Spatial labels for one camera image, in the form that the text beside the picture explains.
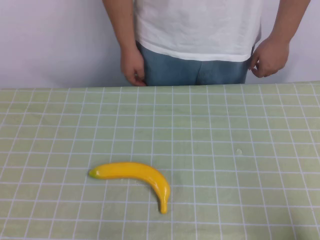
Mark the blue jeans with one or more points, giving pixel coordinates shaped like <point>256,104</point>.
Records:
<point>180,72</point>

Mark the yellow plastic banana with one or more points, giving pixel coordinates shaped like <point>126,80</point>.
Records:
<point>152,176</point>

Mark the person's right forearm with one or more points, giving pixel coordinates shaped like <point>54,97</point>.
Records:
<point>121,22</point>

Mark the green checked tablecloth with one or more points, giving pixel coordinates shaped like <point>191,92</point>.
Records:
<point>225,190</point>

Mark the white T-shirt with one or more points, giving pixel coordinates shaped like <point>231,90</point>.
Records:
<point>195,25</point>

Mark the person's left hand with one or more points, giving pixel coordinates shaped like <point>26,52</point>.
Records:
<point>271,57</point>

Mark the person's right hand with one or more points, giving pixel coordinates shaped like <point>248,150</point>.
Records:
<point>132,66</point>

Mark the person's left forearm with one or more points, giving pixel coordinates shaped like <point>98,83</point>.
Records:
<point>287,20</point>

